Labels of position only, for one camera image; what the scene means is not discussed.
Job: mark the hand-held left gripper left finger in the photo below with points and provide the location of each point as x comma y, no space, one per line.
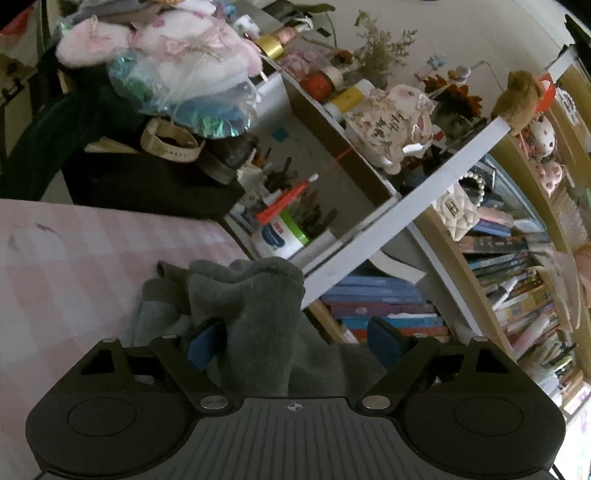
205,344

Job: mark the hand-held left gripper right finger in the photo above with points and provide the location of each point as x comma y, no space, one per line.
383,344

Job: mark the grey fleece garment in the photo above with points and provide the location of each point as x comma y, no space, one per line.
263,314

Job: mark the stack of lying books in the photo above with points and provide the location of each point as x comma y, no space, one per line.
383,309

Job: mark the wooden bookcase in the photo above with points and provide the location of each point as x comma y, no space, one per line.
480,295

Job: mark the white tub with green lid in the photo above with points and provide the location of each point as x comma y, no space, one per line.
281,233

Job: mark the row of standing books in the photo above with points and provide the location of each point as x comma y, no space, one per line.
521,286

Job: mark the white quilted handbag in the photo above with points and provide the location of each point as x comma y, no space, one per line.
457,212

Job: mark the bunch of dark pens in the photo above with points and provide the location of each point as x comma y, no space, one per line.
304,214

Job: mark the orange red pen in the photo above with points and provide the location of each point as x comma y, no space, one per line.
281,201

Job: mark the black box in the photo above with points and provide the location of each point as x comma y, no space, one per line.
147,184

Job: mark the dark brown shoe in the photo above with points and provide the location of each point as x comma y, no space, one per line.
226,152

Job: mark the beige wristwatch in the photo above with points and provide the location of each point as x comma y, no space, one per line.
168,143

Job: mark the cream lace pig plush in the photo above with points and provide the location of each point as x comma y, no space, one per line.
392,124

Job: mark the iridescent plastic bag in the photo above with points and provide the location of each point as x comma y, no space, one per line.
207,115

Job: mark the small pink plush toy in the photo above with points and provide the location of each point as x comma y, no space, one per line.
549,175

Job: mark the orange artificial flower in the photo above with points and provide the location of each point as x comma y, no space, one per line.
457,97

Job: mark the dark green cloth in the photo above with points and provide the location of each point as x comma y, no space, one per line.
55,134

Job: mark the white spotted plush toy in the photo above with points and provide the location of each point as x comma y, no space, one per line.
542,134

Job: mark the red jar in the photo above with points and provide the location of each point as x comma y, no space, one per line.
318,85

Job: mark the brown plush bear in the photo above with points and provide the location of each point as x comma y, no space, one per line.
519,99

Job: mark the white plush toy with bows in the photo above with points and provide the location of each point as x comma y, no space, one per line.
194,50

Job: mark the dried flower bouquet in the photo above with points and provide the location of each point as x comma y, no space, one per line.
381,46

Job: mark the gold tape roll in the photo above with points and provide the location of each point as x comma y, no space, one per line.
270,46

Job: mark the fluffy pink plush toy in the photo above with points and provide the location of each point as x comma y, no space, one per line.
87,39

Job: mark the white shelf frame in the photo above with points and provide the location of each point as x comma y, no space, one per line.
438,180

